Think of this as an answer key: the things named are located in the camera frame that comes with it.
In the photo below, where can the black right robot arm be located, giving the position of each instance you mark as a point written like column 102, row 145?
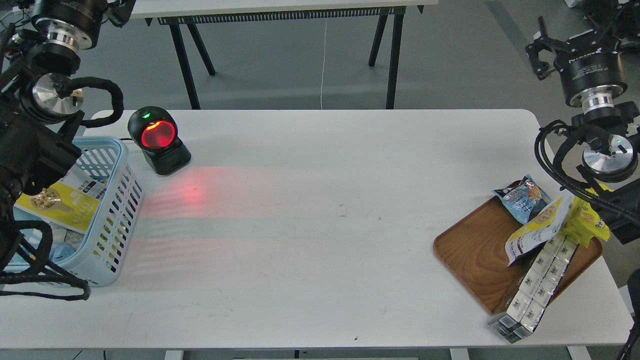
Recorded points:
column 595, row 147

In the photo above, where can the brown wooden tray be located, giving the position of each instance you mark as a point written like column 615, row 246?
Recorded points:
column 473, row 250

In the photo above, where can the light blue plastic basket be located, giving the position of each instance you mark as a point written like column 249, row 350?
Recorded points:
column 100, row 258

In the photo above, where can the blue snack bag in basket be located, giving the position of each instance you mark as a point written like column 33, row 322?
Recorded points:
column 60, row 251

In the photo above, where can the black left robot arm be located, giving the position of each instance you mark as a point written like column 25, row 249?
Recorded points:
column 36, row 134

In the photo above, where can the yellow grey snack pouch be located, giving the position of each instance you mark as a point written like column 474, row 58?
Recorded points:
column 71, row 202
column 542, row 228

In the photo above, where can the yellow cartoon snack pack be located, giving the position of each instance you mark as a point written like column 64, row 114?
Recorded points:
column 582, row 223

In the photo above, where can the white boxed snack pack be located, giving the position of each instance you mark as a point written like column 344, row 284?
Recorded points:
column 523, row 305

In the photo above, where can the white snack bag in basket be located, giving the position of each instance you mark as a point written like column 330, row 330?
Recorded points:
column 64, row 235

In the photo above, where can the black barcode scanner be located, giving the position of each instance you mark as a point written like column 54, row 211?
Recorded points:
column 155, row 131

